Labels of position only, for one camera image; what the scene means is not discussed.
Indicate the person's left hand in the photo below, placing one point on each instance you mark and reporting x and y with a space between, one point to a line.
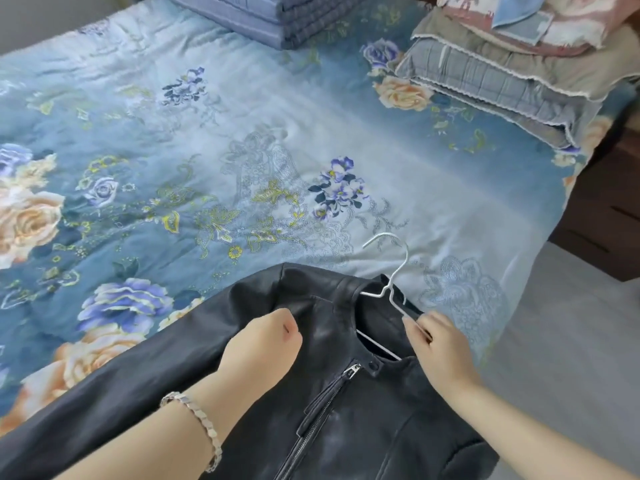
260 349

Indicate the person's right hand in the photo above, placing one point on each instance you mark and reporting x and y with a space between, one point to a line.
445 354

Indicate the black glossy jacket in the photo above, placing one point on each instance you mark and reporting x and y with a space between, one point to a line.
350 419

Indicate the person's right forearm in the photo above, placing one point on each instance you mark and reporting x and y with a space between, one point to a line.
525 439

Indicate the person's left forearm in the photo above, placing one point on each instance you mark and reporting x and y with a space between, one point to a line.
165 439

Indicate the blue floral bed quilt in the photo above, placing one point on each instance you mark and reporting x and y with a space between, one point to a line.
250 144

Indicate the dark wooden nightstand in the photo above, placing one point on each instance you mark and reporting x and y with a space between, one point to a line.
600 219

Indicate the grey checked pillow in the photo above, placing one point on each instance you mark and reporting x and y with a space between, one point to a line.
500 79

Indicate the pale blue folded blanket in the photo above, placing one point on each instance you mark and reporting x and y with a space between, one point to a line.
280 19

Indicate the striped pillow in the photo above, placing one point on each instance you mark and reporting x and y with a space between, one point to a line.
590 19

